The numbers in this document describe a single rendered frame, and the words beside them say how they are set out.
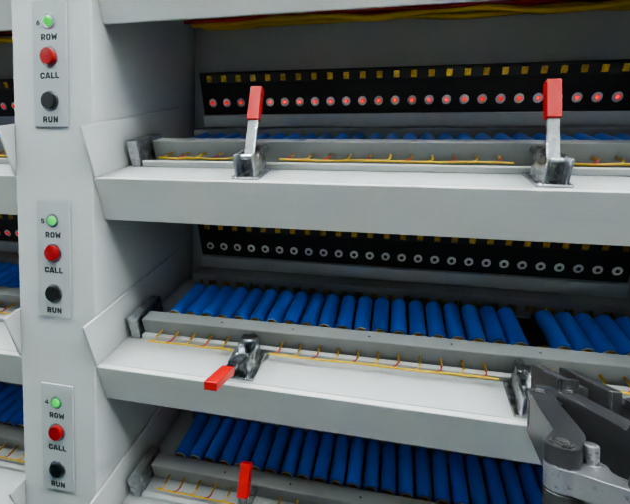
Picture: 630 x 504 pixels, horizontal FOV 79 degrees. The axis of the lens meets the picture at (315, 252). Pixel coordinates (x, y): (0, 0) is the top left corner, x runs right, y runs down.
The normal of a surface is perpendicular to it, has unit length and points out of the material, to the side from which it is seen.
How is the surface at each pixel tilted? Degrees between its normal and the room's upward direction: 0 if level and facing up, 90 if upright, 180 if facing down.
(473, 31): 90
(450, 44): 90
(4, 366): 111
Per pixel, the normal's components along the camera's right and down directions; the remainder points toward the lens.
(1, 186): -0.20, 0.43
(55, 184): -0.20, 0.08
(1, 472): -0.03, -0.90
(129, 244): 0.98, 0.06
